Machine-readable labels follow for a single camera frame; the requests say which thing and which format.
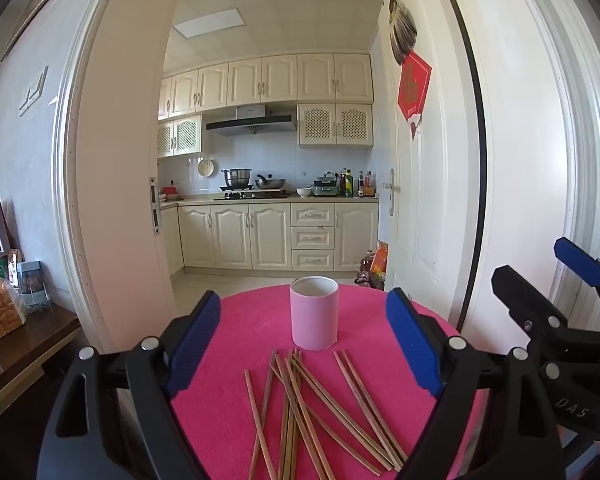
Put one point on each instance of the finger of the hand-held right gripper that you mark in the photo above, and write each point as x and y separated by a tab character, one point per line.
580	260
525	295

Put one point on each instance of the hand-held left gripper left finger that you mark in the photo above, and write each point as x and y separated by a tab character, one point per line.
195	340

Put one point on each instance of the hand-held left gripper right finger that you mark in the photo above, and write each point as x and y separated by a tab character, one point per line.
412	345

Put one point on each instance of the pink cup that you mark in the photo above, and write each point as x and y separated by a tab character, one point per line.
312	315

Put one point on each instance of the set of wooden chopsticks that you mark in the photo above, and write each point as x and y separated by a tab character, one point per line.
294	395

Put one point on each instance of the pink round table mat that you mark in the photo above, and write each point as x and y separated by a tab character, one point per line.
260	320

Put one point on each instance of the orange bag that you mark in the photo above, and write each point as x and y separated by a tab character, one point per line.
380	262

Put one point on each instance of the cooking oil bottle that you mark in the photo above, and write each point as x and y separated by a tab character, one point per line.
365	267

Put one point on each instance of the cream lower kitchen cabinets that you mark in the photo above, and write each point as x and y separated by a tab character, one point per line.
230	235

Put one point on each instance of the white door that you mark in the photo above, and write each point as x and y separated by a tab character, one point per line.
430	210

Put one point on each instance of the metal door lock plate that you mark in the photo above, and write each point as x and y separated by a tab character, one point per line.
155	210

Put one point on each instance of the black gas stove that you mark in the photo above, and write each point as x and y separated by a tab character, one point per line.
250	194

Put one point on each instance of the red label bottle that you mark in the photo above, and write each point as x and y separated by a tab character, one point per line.
370	186

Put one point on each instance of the steel cooking pot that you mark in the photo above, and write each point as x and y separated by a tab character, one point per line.
237	178

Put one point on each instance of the dark sauce bottle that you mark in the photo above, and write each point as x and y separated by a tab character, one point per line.
361	186

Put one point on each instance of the dark wooden side cabinet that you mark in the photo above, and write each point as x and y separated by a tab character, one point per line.
25	355

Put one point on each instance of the yellow green bottle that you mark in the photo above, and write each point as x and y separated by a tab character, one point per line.
349	185

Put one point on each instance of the clear jar with lid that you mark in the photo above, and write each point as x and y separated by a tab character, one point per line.
30	282

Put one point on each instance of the dark wok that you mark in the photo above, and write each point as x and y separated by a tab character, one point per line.
272	182

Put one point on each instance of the dark slim bottle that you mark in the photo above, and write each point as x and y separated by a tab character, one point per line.
342	182

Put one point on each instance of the green kitchen appliance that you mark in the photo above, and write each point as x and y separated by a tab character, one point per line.
326	187

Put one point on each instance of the white bowl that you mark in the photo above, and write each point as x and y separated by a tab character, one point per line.
303	192

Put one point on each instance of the cream lattice door cabinet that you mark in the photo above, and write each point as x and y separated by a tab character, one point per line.
335	125
180	135

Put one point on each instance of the black range hood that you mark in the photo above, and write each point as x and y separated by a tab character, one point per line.
250	122

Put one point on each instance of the red paper door decoration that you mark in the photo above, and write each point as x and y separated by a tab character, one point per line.
414	85

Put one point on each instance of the cream upper cabinet row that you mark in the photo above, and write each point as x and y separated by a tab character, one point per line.
280	77

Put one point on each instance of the dark woven fan decoration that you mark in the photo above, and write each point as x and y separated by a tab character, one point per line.
402	35

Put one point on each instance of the ceiling light panel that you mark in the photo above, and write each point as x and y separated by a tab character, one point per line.
210	22

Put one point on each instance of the white wall switch panel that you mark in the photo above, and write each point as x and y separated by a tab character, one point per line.
34	91

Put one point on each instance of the framed wall picture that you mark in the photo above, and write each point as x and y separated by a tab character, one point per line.
35	5

